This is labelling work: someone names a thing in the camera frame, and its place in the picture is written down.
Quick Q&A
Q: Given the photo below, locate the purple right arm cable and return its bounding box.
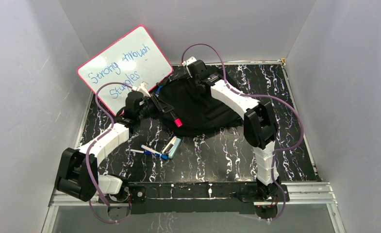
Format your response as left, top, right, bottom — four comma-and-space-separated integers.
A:
181, 43, 305, 222

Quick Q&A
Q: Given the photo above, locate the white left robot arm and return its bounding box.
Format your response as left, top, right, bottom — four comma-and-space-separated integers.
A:
54, 91, 178, 204

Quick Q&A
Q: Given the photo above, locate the white eraser block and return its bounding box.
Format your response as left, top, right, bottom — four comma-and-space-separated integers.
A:
162, 136, 182, 159

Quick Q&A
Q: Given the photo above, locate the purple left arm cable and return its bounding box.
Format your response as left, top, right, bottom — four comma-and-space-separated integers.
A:
85, 82, 136, 225

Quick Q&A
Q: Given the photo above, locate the blue stapler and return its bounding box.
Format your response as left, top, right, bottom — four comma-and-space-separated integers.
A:
155, 86, 162, 96

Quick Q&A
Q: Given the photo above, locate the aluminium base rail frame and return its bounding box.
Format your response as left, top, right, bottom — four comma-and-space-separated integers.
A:
42, 182, 345, 233

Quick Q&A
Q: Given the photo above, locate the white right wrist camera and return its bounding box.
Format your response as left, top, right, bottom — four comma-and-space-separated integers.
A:
181, 56, 197, 78

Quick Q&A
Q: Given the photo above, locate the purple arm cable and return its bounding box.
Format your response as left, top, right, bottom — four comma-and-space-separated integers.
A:
85, 82, 136, 225
181, 43, 305, 222

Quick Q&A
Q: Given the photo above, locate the pink framed whiteboard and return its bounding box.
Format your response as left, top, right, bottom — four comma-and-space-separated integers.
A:
77, 25, 173, 115

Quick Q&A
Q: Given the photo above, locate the black student backpack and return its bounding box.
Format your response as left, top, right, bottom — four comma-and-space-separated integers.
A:
158, 74, 243, 137

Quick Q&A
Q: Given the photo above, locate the white blue whiteboard marker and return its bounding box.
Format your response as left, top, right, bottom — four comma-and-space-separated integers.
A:
141, 145, 169, 160

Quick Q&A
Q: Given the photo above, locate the pink capped black highlighter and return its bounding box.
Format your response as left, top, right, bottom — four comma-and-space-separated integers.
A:
169, 111, 182, 128

